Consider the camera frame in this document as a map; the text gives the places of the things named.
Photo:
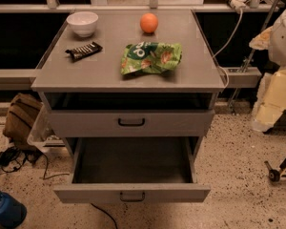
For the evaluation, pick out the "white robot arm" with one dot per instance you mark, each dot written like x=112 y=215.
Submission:
x=271 y=103

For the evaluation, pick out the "grey drawer cabinet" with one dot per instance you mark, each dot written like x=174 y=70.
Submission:
x=96 y=83

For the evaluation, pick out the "grey middle drawer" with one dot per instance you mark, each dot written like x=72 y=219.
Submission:
x=131 y=123

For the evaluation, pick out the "grey open bottom drawer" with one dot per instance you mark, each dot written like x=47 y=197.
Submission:
x=133 y=169

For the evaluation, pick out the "green chip bag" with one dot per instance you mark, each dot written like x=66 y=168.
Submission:
x=150 y=57

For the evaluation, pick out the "dark chocolate bar wrapper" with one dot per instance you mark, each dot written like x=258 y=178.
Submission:
x=84 y=51

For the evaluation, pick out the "orange fruit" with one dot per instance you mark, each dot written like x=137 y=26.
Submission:
x=148 y=22

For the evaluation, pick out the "white bowl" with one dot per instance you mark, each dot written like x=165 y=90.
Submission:
x=83 y=23

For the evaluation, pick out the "clear plastic bin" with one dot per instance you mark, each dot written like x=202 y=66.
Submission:
x=43 y=137

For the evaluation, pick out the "brown backpack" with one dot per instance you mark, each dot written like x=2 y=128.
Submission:
x=21 y=115

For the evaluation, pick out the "white power adapter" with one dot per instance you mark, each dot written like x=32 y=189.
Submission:
x=236 y=0

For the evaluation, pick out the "wheeled stand base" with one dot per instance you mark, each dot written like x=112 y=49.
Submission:
x=275 y=175

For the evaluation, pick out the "blue water bottle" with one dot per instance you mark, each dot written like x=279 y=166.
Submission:
x=12 y=212

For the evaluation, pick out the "metal pole stand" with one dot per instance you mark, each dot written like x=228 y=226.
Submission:
x=247 y=61

